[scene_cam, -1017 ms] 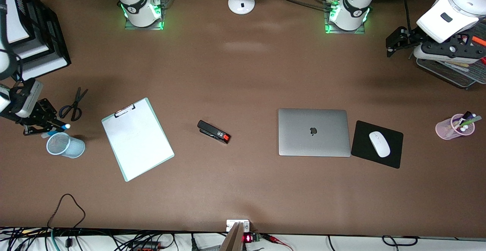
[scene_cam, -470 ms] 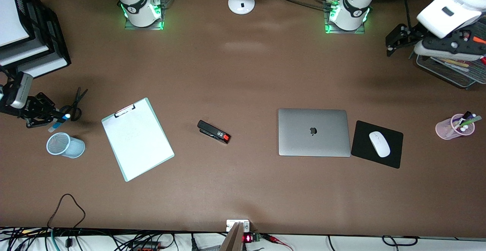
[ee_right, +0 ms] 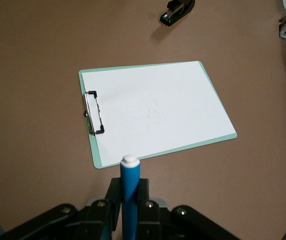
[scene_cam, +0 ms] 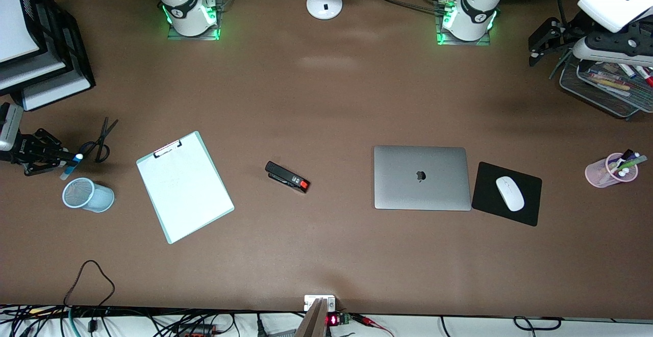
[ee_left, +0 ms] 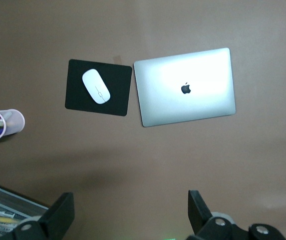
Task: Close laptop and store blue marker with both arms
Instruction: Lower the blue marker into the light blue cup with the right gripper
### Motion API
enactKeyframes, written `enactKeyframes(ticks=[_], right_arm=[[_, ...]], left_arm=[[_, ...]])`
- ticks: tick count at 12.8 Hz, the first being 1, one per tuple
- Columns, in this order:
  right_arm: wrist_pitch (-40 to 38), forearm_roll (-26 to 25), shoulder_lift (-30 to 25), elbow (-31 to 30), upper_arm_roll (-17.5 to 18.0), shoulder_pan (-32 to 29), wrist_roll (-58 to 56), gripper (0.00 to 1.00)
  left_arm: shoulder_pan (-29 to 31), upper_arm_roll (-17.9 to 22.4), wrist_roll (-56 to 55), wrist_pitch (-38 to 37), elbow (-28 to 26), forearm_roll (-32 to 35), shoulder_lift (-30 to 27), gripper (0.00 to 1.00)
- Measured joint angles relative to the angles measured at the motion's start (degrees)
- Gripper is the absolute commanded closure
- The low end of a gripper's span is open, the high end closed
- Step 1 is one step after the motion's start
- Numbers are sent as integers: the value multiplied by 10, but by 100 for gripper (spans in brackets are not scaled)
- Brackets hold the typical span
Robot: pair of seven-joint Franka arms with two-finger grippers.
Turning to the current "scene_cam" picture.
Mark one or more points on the green marker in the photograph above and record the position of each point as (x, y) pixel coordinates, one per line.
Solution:
(637, 160)

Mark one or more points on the small white box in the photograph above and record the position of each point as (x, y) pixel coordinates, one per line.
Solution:
(312, 300)

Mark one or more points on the light blue mesh pen cup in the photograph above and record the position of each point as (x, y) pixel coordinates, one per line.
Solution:
(99, 199)

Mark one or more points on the purple marker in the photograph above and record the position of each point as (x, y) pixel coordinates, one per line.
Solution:
(634, 157)

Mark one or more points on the silver grey laptop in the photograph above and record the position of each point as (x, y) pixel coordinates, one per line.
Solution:
(444, 184)

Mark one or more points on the red marker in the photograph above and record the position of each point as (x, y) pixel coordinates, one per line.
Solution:
(645, 77)

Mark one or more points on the black scissors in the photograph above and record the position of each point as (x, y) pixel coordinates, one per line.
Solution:
(102, 140)

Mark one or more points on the circuit board with red display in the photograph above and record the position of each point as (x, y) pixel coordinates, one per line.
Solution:
(339, 319)

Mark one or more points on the white computer mouse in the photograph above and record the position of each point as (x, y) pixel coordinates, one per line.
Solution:
(510, 193)

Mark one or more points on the dark mesh desk tray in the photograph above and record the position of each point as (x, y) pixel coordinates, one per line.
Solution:
(612, 100)

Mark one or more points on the white clipboard with green edge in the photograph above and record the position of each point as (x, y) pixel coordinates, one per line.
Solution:
(189, 209)

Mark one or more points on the black stacked paper tray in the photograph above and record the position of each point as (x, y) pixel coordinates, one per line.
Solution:
(76, 67)

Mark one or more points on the wooden strut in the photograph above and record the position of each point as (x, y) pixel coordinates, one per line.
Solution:
(312, 321)

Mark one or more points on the pink translucent pen cup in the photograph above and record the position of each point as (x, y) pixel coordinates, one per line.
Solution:
(597, 174)

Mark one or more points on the white barrel marker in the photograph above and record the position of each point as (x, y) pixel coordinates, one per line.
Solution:
(627, 70)

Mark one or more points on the blue marker with white cap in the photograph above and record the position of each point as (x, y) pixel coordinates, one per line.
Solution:
(71, 167)

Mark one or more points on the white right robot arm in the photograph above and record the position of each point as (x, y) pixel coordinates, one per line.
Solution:
(186, 10)

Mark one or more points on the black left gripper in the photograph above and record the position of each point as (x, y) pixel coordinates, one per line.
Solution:
(570, 30)

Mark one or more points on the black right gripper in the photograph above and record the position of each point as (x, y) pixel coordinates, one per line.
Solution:
(24, 147)

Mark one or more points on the black orange connector block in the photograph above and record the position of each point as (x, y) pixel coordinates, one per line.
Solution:
(196, 331)

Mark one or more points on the yellow marker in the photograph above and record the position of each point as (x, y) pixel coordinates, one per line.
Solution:
(609, 83)

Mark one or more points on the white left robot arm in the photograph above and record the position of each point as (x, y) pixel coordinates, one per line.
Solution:
(477, 5)

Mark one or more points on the black stapler with red end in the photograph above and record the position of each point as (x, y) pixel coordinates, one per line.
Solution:
(285, 176)

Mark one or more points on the black mouse pad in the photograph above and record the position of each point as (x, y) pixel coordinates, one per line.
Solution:
(484, 194)

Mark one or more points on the black marker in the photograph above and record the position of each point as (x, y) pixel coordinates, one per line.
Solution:
(627, 154)

